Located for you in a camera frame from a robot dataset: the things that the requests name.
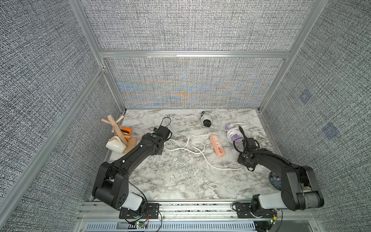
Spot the aluminium front rail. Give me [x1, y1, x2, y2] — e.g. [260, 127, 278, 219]
[76, 200, 319, 222]

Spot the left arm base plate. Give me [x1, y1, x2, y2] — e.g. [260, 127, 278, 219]
[119, 203, 160, 221]

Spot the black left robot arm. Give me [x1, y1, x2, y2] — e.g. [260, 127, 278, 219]
[92, 126, 173, 211]

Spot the orange box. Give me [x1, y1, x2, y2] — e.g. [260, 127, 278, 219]
[120, 126, 132, 136]

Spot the pink power strip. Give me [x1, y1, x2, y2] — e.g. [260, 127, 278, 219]
[210, 135, 226, 157]

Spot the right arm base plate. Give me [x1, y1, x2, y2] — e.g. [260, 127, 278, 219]
[232, 202, 277, 219]

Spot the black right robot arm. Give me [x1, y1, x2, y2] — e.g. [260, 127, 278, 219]
[236, 126, 325, 218]

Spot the dark blue bowl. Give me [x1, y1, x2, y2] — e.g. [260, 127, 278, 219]
[269, 172, 282, 190]

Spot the purple power strip white cord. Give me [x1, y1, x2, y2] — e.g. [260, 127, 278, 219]
[224, 122, 247, 144]

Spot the wooden mug tree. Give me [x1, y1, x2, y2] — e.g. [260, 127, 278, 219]
[101, 115, 137, 154]

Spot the cream ceramic mug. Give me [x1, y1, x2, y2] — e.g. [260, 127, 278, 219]
[105, 136, 127, 154]

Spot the black and white power strip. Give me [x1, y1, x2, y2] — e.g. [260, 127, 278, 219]
[201, 111, 218, 128]

